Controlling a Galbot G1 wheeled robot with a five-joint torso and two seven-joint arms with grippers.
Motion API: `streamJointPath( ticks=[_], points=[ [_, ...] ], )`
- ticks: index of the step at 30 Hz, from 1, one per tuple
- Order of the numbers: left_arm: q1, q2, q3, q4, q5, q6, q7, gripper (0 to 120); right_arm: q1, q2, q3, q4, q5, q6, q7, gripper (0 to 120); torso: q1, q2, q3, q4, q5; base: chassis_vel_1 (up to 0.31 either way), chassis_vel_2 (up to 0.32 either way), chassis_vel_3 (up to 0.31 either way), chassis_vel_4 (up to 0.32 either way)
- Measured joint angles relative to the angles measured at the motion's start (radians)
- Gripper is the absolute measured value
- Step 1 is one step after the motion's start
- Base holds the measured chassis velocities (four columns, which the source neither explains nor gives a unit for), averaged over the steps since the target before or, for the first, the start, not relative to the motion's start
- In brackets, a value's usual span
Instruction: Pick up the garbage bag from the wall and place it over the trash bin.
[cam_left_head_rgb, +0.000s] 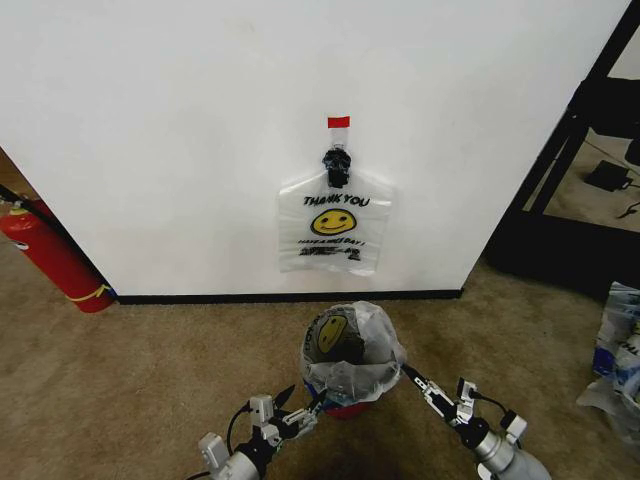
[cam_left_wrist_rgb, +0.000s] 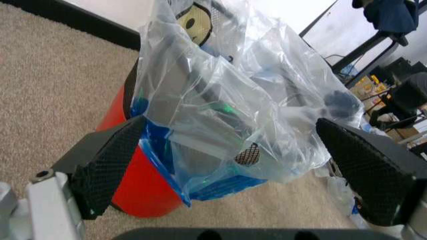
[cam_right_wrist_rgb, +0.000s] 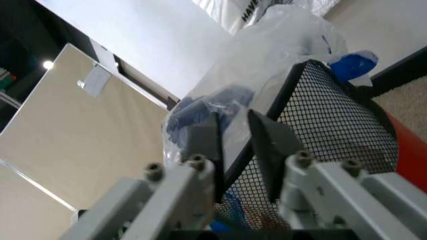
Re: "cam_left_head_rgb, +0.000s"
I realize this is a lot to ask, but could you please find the black metal shelf frame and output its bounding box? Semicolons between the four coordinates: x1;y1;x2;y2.
481;0;640;302

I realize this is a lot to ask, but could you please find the pile of plastic bags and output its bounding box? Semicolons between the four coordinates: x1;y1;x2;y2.
575;280;640;469

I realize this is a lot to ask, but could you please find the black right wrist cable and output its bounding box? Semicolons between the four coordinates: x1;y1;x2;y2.
473;391;510;417

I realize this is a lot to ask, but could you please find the black baseboard strip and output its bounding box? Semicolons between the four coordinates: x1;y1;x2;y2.
115;289;464;306

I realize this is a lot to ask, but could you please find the black power adapter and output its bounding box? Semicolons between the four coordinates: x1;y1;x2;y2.
584;159;633;192

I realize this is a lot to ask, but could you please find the red fire extinguisher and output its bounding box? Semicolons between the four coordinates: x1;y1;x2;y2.
0;183;118;315

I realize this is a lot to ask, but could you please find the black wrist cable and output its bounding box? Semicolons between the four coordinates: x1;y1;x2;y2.
226;402;254;457
473;391;510;417

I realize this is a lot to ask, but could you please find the black wall hook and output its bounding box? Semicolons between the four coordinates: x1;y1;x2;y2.
321;144;353;186

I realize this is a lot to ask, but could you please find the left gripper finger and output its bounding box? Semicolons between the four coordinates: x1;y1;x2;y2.
280;390;330;437
271;383;297;422

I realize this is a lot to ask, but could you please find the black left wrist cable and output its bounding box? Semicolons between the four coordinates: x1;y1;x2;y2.
226;402;254;457

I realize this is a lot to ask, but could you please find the red trash bin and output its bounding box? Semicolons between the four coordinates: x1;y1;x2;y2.
323;401;372;423

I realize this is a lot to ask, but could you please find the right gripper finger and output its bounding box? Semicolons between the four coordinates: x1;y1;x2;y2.
401;363;457;412
410;378;459;425

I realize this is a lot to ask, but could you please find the clear smiley thank-you garbage bag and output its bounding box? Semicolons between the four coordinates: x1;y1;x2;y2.
276;168;400;278

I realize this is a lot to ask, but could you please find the clear smiley bin liner bag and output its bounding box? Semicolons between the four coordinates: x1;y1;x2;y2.
298;300;409;408

